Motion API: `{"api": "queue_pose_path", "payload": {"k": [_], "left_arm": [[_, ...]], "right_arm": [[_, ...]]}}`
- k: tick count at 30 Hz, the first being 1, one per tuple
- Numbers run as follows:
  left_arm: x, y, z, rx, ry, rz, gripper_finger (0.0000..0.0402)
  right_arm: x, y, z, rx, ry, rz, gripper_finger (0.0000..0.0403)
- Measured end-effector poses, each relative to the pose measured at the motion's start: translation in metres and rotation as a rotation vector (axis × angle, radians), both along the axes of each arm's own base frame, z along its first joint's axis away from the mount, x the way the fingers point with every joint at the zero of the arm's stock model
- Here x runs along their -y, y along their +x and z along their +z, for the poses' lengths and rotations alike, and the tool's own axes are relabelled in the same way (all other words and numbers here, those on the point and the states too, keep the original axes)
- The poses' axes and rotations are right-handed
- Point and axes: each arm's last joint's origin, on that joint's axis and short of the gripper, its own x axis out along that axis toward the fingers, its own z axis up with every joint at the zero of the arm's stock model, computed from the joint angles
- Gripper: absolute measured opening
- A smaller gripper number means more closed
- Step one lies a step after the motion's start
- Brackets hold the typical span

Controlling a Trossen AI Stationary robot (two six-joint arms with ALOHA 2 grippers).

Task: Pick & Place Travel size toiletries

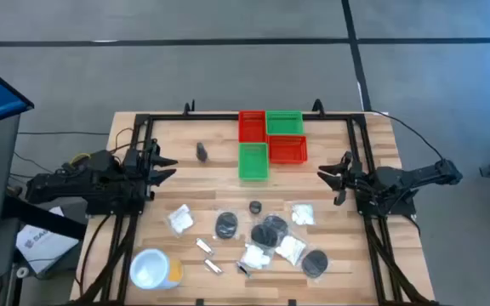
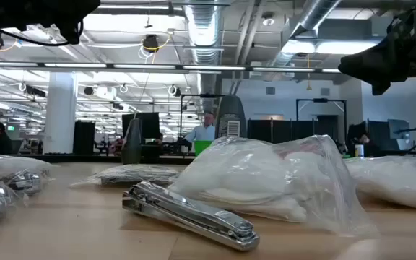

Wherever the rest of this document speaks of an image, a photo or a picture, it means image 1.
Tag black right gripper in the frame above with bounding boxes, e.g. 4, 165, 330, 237
316, 150, 374, 207

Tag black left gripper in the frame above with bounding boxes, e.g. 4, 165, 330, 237
121, 138, 179, 201

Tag bagged white cotton pads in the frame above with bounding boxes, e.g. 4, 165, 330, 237
290, 202, 316, 227
240, 242, 274, 271
167, 203, 195, 235
274, 234, 308, 267

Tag bagged black hair ties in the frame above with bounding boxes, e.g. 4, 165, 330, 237
248, 221, 280, 250
263, 213, 291, 237
214, 208, 241, 241
299, 248, 330, 281

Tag red plastic mesh basket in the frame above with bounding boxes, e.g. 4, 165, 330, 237
268, 134, 309, 165
238, 110, 267, 144

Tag green plastic mesh basket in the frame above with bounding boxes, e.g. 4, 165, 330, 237
265, 110, 305, 136
237, 142, 270, 182

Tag black side desk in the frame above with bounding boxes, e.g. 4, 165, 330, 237
0, 193, 88, 306

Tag white printed booklet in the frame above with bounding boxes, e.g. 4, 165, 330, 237
14, 207, 80, 275

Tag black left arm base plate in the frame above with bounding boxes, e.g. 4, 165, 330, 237
85, 182, 147, 217

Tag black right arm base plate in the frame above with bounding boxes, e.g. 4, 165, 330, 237
354, 182, 417, 217

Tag black floor cable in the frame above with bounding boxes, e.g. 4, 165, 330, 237
370, 110, 447, 162
17, 131, 111, 136

